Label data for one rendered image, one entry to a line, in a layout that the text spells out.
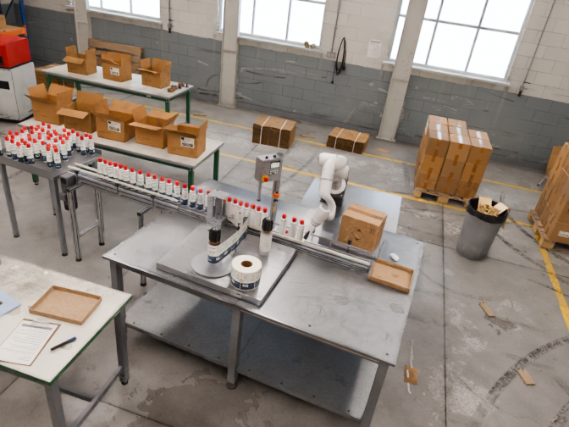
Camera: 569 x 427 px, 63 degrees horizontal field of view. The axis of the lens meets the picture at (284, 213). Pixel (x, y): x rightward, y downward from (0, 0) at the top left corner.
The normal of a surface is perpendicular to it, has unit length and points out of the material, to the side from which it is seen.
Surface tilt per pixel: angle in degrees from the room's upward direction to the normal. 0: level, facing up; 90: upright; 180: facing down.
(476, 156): 90
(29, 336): 1
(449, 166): 90
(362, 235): 90
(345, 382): 1
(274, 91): 90
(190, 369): 0
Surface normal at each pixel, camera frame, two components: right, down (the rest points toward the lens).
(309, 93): -0.29, 0.45
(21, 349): 0.14, -0.85
